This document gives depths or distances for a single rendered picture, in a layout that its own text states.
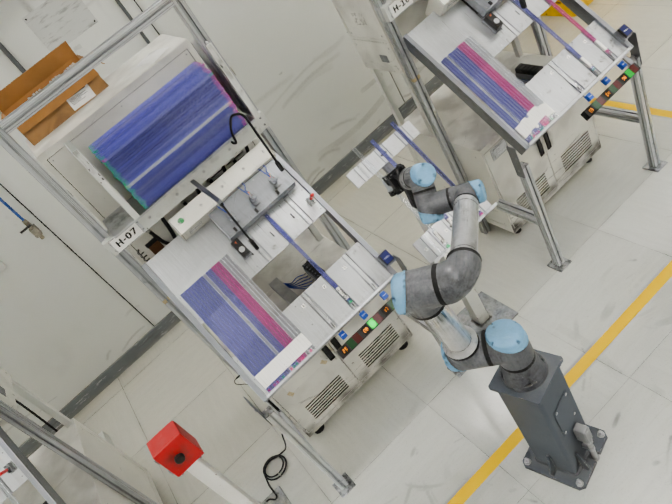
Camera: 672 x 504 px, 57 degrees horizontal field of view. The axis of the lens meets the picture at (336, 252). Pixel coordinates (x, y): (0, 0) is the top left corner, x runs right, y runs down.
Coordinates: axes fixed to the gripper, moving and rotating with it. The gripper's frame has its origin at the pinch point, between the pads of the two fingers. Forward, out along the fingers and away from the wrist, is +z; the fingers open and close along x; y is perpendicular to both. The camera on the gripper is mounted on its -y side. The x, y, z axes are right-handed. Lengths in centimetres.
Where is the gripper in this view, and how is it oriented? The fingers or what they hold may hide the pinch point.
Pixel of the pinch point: (393, 189)
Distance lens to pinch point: 227.2
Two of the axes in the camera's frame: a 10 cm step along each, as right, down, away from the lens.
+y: -6.4, -7.5, -1.6
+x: -7.3, 6.6, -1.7
